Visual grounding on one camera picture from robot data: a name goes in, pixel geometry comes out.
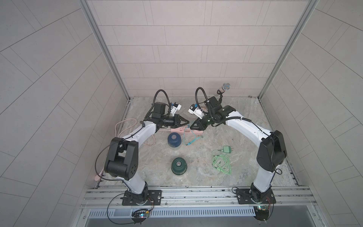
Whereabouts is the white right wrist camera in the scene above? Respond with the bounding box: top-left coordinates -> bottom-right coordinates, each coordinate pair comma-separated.
188,104 -> 205,119

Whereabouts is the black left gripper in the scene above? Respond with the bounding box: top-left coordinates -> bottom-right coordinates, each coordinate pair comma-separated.
158,115 -> 188,129

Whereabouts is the blue cordless meat grinder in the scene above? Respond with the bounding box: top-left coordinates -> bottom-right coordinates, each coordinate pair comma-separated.
167,132 -> 182,148

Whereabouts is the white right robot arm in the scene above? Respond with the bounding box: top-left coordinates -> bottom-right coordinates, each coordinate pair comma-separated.
189,96 -> 287,194

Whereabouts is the green cordless meat grinder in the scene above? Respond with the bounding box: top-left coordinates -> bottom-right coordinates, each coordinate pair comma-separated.
171,158 -> 187,176

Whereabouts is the aluminium front rail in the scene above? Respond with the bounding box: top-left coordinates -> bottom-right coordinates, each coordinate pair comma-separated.
81,186 -> 317,208

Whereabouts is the pink power strip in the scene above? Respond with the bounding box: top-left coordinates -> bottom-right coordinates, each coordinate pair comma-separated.
170,126 -> 203,135

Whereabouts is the teal charging cable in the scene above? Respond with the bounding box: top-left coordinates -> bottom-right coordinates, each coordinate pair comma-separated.
181,131 -> 205,146

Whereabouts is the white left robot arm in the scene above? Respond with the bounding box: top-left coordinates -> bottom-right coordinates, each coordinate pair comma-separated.
104,102 -> 189,203

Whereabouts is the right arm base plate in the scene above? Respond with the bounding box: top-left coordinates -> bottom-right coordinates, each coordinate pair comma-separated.
232,187 -> 276,205

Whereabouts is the green charging cable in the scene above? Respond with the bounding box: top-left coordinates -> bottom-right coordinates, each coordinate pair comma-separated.
211,149 -> 232,175

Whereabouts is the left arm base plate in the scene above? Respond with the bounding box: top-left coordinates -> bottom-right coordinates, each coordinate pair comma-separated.
122,190 -> 162,206

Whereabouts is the black microphone stand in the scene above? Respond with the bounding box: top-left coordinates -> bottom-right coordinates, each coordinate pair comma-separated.
217,90 -> 224,104

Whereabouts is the green power adapter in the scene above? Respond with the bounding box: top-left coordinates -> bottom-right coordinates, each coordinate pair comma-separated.
219,146 -> 232,154

